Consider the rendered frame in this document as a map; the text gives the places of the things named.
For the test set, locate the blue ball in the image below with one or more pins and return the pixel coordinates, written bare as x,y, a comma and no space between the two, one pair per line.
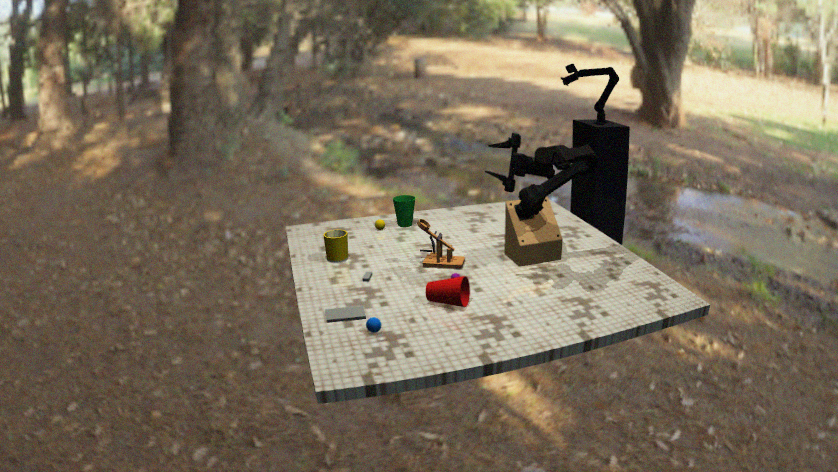
373,324

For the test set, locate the green cup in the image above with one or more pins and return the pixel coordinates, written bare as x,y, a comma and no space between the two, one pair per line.
404,209

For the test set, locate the yellow mug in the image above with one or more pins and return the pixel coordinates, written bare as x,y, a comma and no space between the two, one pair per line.
336,245

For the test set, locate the red plastic cup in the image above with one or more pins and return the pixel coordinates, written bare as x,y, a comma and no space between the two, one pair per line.
455,291

